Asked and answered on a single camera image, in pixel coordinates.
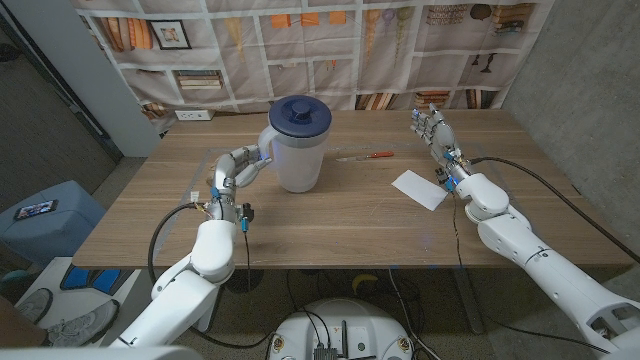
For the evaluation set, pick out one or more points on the dark blue pitcher lid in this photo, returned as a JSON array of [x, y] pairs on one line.
[[300, 117]]

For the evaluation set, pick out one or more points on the printed bookshelf backdrop cloth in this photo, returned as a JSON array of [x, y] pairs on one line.
[[310, 60]]

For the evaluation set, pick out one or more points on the white robot torso base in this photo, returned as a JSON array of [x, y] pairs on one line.
[[345, 320]]

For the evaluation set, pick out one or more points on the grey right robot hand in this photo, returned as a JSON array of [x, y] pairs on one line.
[[442, 135]]

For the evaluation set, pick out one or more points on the black smartphone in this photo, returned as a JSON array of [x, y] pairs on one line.
[[36, 209]]

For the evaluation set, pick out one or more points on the translucent plastic pitcher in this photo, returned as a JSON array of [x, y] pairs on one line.
[[300, 165]]

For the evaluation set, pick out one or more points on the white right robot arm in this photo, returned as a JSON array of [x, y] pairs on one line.
[[530, 250]]

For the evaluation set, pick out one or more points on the white paper sheet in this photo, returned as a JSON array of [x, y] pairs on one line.
[[417, 189]]

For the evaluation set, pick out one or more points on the white left shoulder cover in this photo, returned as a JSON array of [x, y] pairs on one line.
[[100, 354]]

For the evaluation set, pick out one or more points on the black round floor object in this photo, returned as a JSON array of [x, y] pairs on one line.
[[243, 281]]

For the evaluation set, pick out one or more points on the grey table leg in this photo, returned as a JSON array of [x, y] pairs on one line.
[[470, 305]]

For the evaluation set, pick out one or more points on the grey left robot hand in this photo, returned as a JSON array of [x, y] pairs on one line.
[[225, 172]]

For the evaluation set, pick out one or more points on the yellow object under table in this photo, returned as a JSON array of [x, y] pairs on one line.
[[364, 281]]

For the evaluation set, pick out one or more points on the white wall power outlet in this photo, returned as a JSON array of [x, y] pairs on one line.
[[194, 115]]

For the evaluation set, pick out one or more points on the blue storage box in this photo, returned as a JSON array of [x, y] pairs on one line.
[[50, 235]]

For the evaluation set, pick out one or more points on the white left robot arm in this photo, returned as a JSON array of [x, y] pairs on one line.
[[190, 290]]

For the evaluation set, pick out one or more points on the grey sneaker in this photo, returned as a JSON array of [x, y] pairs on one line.
[[82, 325], [35, 305]]

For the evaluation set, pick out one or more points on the white table leg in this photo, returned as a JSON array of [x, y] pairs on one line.
[[212, 315]]

